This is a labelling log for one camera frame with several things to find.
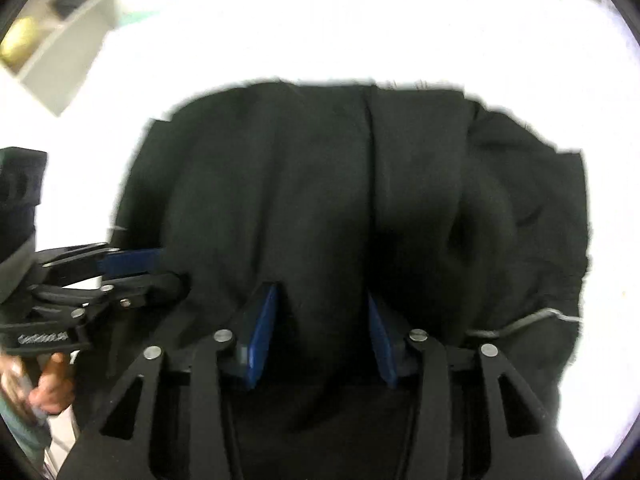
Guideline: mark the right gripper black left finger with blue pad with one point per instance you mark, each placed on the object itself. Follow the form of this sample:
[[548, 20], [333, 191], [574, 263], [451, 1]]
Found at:
[[166, 417]]

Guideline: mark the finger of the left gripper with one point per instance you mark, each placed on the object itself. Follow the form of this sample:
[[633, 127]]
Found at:
[[100, 262], [110, 292]]

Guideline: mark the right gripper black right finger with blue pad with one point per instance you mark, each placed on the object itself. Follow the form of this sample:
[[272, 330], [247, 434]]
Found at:
[[474, 417]]

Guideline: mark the black jacket white lettering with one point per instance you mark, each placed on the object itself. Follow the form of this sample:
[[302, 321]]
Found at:
[[447, 216]]

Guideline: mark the person's left hand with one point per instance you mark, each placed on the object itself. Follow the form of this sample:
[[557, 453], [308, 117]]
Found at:
[[53, 392]]

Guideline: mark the yellow globe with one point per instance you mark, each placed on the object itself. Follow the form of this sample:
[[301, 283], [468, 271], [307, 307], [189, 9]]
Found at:
[[20, 41]]

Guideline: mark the white floral quilted bedspread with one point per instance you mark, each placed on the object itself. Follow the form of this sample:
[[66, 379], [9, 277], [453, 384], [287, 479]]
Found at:
[[568, 69]]

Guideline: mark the white wall bookshelf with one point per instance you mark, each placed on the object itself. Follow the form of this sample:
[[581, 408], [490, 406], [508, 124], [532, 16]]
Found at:
[[56, 70]]

